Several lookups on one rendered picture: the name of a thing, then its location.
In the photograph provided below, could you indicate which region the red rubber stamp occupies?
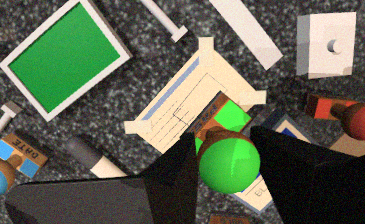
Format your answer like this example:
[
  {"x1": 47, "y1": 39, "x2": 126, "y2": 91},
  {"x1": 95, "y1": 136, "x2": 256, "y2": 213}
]
[{"x1": 301, "y1": 92, "x2": 365, "y2": 141}]

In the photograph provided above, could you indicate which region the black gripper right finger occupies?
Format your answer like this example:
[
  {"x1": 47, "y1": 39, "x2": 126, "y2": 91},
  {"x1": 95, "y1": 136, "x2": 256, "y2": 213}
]
[{"x1": 250, "y1": 126, "x2": 365, "y2": 224}]

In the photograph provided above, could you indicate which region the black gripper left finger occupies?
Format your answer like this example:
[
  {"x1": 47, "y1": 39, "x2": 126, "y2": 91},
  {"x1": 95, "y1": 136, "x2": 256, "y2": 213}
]
[{"x1": 5, "y1": 133, "x2": 198, "y2": 224}]

